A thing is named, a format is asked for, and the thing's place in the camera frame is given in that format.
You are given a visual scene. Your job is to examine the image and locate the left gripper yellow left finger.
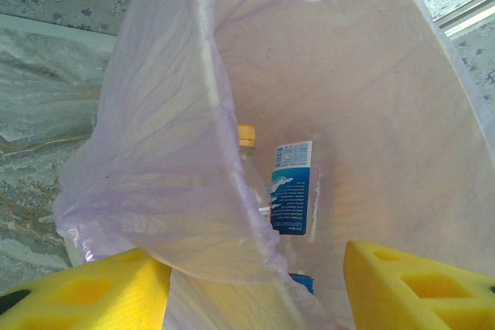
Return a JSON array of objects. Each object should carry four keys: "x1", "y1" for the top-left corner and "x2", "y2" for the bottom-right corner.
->
[{"x1": 0, "y1": 248, "x2": 172, "y2": 330}]

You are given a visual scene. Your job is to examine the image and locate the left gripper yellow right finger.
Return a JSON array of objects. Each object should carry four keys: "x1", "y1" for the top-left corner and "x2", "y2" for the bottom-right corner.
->
[{"x1": 345, "y1": 240, "x2": 495, "y2": 330}]

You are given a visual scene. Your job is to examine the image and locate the clear bottle round logo label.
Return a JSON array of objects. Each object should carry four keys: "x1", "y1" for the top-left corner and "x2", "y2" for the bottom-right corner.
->
[{"x1": 288, "y1": 272, "x2": 315, "y2": 295}]

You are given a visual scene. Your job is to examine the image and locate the clear bottle blue label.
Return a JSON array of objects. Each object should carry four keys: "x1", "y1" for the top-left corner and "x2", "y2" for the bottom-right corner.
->
[{"x1": 268, "y1": 128, "x2": 337, "y2": 244}]

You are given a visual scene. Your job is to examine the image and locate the clear bottle yellow cap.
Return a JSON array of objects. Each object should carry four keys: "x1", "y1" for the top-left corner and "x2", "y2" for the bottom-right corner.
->
[{"x1": 236, "y1": 124, "x2": 274, "y2": 226}]

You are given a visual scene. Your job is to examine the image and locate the white plastic bin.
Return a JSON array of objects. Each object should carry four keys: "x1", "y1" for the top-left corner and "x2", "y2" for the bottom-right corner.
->
[{"x1": 56, "y1": 0, "x2": 495, "y2": 330}]

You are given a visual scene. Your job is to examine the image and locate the purple translucent bin liner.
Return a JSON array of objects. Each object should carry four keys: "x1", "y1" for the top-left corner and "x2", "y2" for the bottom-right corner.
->
[{"x1": 53, "y1": 0, "x2": 495, "y2": 330}]

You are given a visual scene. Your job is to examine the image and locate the aluminium rear rail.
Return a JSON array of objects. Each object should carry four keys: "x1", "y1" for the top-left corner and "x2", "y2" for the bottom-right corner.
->
[{"x1": 0, "y1": 12, "x2": 121, "y2": 43}]

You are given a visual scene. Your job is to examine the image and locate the aluminium frame post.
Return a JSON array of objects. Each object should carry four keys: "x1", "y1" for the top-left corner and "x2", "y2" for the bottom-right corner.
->
[{"x1": 431, "y1": 0, "x2": 495, "y2": 39}]

